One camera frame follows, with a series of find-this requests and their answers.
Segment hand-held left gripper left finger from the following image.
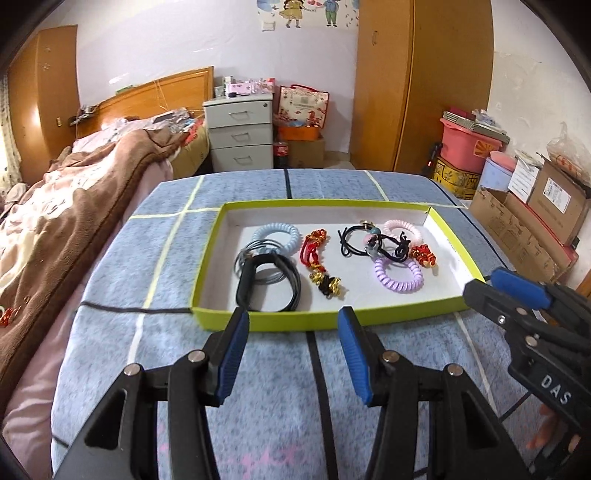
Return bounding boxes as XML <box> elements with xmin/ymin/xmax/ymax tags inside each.
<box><xmin>54</xmin><ymin>307</ymin><xmax>250</xmax><ymax>480</ymax></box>

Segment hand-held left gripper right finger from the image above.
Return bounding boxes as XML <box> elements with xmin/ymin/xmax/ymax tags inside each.
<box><xmin>337</xmin><ymin>305</ymin><xmax>520</xmax><ymax>480</ymax></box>

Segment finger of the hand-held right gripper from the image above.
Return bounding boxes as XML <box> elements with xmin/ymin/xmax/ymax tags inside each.
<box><xmin>492</xmin><ymin>267</ymin><xmax>591</xmax><ymax>324</ymax></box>
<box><xmin>464</xmin><ymin>279</ymin><xmax>555</xmax><ymax>347</ymax></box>

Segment shallow green cardboard box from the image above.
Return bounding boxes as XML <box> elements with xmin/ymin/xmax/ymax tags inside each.
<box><xmin>191</xmin><ymin>199</ymin><xmax>486</xmax><ymax>332</ymax></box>

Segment black wristband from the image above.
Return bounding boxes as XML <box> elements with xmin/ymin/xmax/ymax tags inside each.
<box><xmin>235</xmin><ymin>254</ymin><xmax>302</xmax><ymax>312</ymax></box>

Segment red braided gold bracelet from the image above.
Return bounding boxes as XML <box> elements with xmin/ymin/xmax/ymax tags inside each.
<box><xmin>409</xmin><ymin>244</ymin><xmax>439</xmax><ymax>269</ymax></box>

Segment grey thin hair ties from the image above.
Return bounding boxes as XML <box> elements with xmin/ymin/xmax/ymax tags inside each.
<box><xmin>232</xmin><ymin>239</ymin><xmax>296</xmax><ymax>286</ymax></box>

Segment purple coil hair tie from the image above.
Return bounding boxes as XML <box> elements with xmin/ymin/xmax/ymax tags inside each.
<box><xmin>373</xmin><ymin>256</ymin><xmax>424</xmax><ymax>291</ymax></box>

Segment black hair tie teal bead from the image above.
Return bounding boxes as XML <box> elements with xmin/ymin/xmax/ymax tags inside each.
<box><xmin>367</xmin><ymin>231</ymin><xmax>413</xmax><ymax>269</ymax></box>

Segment black hair tie pink disc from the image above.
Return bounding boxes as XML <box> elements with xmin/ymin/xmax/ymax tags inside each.
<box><xmin>338</xmin><ymin>222</ymin><xmax>377</xmax><ymax>258</ymax></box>

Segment pink coil hair tie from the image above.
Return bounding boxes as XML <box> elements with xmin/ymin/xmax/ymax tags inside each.
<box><xmin>382</xmin><ymin>219</ymin><xmax>423</xmax><ymax>247</ymax></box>

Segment red cord dark bead bracelet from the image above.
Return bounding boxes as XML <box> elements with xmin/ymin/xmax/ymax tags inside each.
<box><xmin>300</xmin><ymin>229</ymin><xmax>345</xmax><ymax>300</ymax></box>

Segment blue coil hair tie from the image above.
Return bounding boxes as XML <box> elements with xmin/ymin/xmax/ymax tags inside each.
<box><xmin>253</xmin><ymin>223</ymin><xmax>301</xmax><ymax>254</ymax></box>

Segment person's right hand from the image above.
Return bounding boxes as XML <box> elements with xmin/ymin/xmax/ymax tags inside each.
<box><xmin>527</xmin><ymin>406</ymin><xmax>565</xmax><ymax>457</ymax></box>

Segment large open cardboard box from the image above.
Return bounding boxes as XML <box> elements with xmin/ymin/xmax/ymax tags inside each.
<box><xmin>468</xmin><ymin>185</ymin><xmax>580</xmax><ymax>284</ymax></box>

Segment brown labelled cardboard box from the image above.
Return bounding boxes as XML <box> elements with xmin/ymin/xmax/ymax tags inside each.
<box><xmin>526</xmin><ymin>157</ymin><xmax>591</xmax><ymax>246</ymax></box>

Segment white labelled box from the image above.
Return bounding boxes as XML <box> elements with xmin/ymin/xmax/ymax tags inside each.
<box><xmin>508</xmin><ymin>157</ymin><xmax>542</xmax><ymax>205</ymax></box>

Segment white box pink lid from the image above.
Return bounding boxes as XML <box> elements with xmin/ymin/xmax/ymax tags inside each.
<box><xmin>480</xmin><ymin>152</ymin><xmax>516</xmax><ymax>192</ymax></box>

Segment yellow patterned tin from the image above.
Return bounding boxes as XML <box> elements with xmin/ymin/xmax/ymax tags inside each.
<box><xmin>434</xmin><ymin>157</ymin><xmax>482</xmax><ymax>201</ymax></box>

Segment blue plaid bedsheet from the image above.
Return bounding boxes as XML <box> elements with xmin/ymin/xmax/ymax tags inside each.
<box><xmin>51</xmin><ymin>168</ymin><xmax>555</xmax><ymax>480</ymax></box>

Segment clear plastic bag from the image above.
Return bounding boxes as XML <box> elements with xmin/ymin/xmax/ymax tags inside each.
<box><xmin>547</xmin><ymin>122</ymin><xmax>591</xmax><ymax>170</ymax></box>

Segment pink plastic bucket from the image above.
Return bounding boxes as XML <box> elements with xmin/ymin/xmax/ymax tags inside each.
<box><xmin>438</xmin><ymin>117</ymin><xmax>505</xmax><ymax>174</ymax></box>

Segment pink bedsheet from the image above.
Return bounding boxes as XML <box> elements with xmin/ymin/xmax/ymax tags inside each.
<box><xmin>0</xmin><ymin>295</ymin><xmax>88</xmax><ymax>462</ymax></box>

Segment brown blanket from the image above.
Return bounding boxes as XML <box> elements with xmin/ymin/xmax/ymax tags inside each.
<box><xmin>0</xmin><ymin>122</ymin><xmax>195</xmax><ymax>398</ymax></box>

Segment small cardboard box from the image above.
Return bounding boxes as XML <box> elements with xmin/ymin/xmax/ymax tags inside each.
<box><xmin>288</xmin><ymin>136</ymin><xmax>326</xmax><ymax>168</ymax></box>

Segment large wooden wardrobe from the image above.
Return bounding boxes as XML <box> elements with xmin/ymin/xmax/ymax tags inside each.
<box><xmin>348</xmin><ymin>0</ymin><xmax>495</xmax><ymax>176</ymax></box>

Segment white drawer cabinet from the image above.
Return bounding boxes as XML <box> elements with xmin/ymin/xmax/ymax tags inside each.
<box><xmin>203</xmin><ymin>95</ymin><xmax>275</xmax><ymax>174</ymax></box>

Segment orange box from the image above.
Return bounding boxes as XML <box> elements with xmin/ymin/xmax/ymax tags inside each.
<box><xmin>278</xmin><ymin>124</ymin><xmax>322</xmax><ymax>141</ymax></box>

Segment red patterned gift bag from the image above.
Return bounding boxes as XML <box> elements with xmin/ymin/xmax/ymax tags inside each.
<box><xmin>277</xmin><ymin>84</ymin><xmax>331</xmax><ymax>130</ymax></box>

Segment pink items on cabinet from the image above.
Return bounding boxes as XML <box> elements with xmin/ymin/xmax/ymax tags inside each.
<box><xmin>215</xmin><ymin>75</ymin><xmax>278</xmax><ymax>100</ymax></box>

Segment wooden headboard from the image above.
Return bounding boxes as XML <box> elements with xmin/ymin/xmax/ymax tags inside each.
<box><xmin>74</xmin><ymin>66</ymin><xmax>215</xmax><ymax>139</ymax></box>

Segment power strip on headboard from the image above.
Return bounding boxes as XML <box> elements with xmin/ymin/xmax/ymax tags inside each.
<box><xmin>69</xmin><ymin>105</ymin><xmax>100</xmax><ymax>126</ymax></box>

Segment patterned curtain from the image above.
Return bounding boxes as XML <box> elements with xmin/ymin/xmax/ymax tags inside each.
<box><xmin>0</xmin><ymin>74</ymin><xmax>21</xmax><ymax>195</ymax></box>

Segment narrow wooden wardrobe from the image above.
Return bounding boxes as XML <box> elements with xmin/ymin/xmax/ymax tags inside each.
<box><xmin>7</xmin><ymin>25</ymin><xmax>79</xmax><ymax>185</ymax></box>

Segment wall poster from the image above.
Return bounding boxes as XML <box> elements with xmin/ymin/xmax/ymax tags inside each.
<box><xmin>256</xmin><ymin>0</ymin><xmax>361</xmax><ymax>31</ymax></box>

